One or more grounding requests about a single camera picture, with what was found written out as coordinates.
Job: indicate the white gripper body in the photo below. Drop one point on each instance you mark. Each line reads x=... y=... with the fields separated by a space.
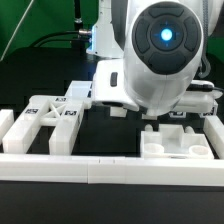
x=134 y=86

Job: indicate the white chair seat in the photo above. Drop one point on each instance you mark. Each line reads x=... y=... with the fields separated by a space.
x=174 y=142

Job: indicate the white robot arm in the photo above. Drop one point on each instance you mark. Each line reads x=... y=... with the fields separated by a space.
x=154 y=55

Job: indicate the white tagged cube left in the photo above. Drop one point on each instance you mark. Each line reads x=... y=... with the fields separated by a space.
x=177 y=114

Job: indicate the white tagged cube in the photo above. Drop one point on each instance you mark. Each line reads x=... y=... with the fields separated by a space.
x=177 y=114
x=203 y=115

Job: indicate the white U-shaped fence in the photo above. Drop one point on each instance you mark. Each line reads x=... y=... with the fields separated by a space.
x=115 y=170

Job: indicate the white tagged cube right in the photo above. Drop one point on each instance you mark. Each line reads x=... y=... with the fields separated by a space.
x=203 y=115

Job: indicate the grey diagonal rod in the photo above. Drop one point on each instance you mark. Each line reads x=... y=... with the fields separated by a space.
x=10 y=41

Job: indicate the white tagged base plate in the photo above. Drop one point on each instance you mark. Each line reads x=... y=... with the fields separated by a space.
x=79 y=89

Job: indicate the white chair back frame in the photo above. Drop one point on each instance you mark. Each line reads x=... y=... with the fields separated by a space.
x=63 y=113

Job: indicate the black vertical post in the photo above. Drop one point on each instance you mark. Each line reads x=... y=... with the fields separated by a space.
x=78 y=24

